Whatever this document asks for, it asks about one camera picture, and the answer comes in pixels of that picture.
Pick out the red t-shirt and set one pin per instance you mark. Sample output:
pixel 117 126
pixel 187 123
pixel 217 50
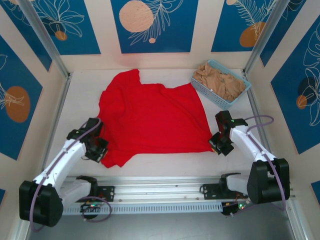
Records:
pixel 155 120

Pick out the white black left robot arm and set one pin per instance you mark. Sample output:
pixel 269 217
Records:
pixel 60 162

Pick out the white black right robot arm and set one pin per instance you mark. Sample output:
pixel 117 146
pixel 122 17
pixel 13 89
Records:
pixel 262 175

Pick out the light blue plastic basket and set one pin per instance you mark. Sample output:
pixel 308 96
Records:
pixel 212 96

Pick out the beige t-shirt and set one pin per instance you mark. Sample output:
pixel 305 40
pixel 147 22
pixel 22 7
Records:
pixel 220 82

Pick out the grey metal sheet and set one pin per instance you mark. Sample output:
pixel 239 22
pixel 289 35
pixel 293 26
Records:
pixel 160 227

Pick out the aluminium side rail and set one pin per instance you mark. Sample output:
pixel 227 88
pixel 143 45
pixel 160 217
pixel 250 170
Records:
pixel 60 105
pixel 257 110

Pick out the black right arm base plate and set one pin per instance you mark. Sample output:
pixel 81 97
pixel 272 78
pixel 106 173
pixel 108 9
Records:
pixel 210 191

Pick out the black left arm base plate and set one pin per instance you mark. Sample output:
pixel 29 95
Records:
pixel 110 193

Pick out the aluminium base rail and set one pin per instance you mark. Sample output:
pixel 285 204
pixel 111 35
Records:
pixel 155 190

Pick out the blue floral wall panel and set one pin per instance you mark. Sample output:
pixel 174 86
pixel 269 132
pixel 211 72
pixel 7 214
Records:
pixel 160 27
pixel 75 27
pixel 300 75
pixel 15 82
pixel 232 27

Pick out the aluminium corner post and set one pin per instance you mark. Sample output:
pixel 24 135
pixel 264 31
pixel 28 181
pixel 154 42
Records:
pixel 262 37
pixel 45 37

